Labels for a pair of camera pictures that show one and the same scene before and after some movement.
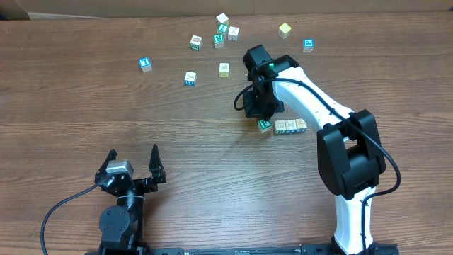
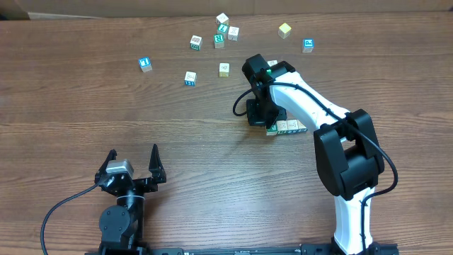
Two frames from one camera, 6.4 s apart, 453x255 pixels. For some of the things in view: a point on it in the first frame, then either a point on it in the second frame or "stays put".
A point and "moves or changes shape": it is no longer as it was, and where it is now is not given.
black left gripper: (157, 173) stays put
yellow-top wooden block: (301, 125) stays put
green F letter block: (264, 125) moves or changes shape
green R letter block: (280, 126) stays put
